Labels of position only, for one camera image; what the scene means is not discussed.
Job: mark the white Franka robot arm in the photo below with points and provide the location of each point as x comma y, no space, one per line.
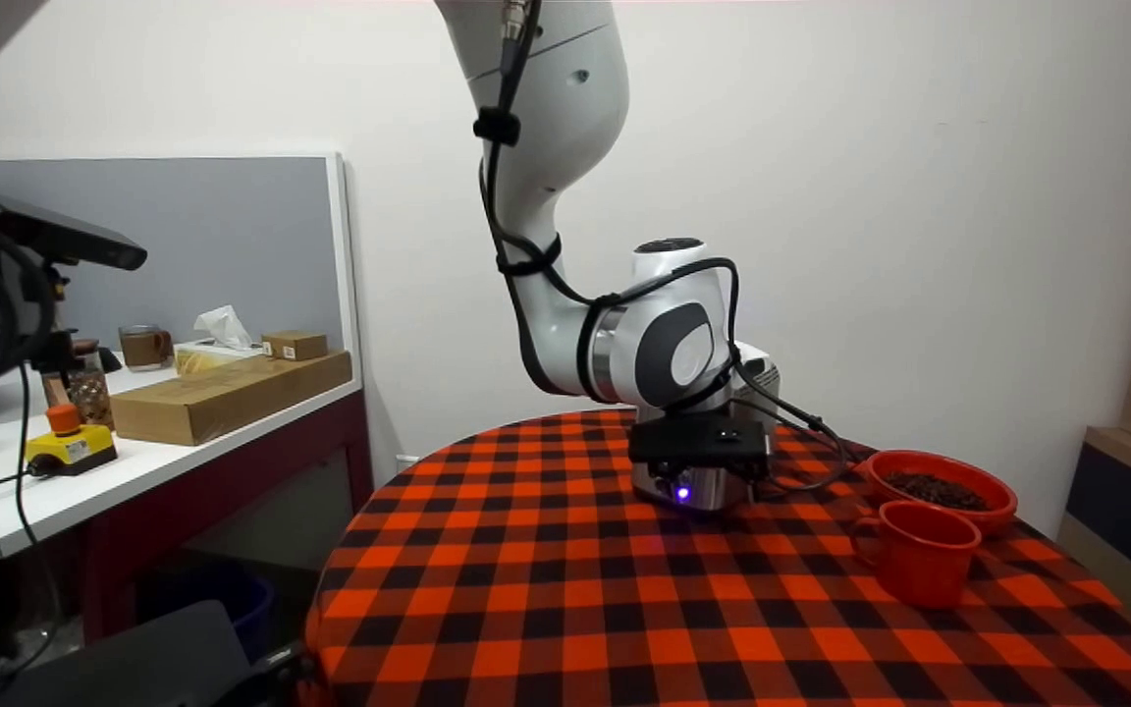
567,119

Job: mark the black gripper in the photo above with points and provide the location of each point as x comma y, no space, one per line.
703,441

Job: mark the white desk with red frame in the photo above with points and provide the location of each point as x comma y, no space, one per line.
95,484

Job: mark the grey divider panel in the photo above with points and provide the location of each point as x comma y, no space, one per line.
224,238

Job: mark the silver two-slot toaster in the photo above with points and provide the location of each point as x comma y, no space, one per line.
688,491

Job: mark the dark low cabinet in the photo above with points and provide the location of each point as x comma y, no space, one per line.
1130,517

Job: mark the small cardboard box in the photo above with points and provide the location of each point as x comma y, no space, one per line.
143,345
296,341

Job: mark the red bowl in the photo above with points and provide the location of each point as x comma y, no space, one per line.
938,481

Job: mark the red black checkered tablecloth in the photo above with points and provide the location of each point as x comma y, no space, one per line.
667,614

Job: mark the black camera on stand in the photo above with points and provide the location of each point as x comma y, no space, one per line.
55,233

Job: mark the flat cardboard box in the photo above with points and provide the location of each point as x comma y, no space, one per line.
224,392

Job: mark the tissue box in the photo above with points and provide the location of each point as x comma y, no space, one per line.
212,345

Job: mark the brown jar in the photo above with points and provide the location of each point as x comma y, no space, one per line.
88,381

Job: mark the yellow toy with orange knob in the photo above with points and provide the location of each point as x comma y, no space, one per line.
67,447

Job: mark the red cup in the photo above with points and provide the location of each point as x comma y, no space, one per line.
923,552

